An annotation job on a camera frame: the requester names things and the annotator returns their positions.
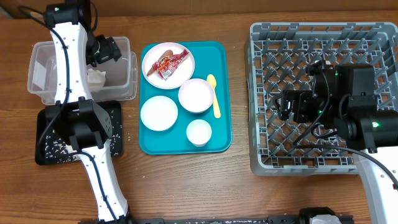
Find black plastic tray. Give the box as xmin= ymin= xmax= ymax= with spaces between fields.
xmin=35 ymin=101 xmax=124 ymax=166

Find red snack wrapper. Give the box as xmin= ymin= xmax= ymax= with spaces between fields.
xmin=156 ymin=50 xmax=189 ymax=80

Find brown sausage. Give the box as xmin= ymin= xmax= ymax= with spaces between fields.
xmin=146 ymin=50 xmax=173 ymax=77

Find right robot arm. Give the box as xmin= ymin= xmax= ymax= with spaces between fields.
xmin=272 ymin=60 xmax=397 ymax=223

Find grey dishwasher rack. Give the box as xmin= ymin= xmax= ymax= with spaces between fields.
xmin=246 ymin=22 xmax=397 ymax=176

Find yellow plastic spoon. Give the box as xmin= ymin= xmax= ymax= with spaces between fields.
xmin=206 ymin=74 xmax=221 ymax=119

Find small white bowl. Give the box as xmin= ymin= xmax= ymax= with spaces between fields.
xmin=140 ymin=96 xmax=178 ymax=131

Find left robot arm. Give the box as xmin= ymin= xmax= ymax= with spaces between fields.
xmin=44 ymin=1 xmax=132 ymax=223

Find teal serving tray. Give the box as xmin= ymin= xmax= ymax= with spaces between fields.
xmin=139 ymin=41 xmax=233 ymax=155

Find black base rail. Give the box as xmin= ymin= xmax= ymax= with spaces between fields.
xmin=77 ymin=207 xmax=354 ymax=224

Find large white bowl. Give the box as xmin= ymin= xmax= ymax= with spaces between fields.
xmin=178 ymin=78 xmax=215 ymax=113

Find white napkin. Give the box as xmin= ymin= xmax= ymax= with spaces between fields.
xmin=87 ymin=68 xmax=106 ymax=91

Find large white plate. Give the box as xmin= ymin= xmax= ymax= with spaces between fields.
xmin=141 ymin=42 xmax=195 ymax=90

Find white rice pile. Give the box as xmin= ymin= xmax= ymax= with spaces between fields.
xmin=42 ymin=108 xmax=124 ymax=164

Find clear plastic storage bin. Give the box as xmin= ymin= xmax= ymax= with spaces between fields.
xmin=27 ymin=37 xmax=137 ymax=105

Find white cup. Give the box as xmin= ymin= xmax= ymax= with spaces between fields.
xmin=186 ymin=119 xmax=212 ymax=147

